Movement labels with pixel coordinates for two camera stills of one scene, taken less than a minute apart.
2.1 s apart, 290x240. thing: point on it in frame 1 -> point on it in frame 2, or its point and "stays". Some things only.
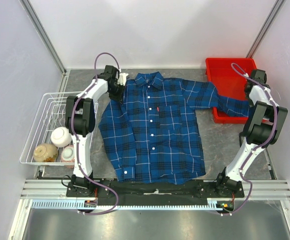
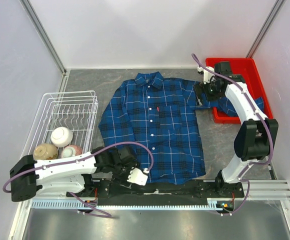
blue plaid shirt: [154, 130] stays
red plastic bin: [229, 76] stays
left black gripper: [119, 97] -> [122, 180]
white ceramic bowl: [61, 137] stays
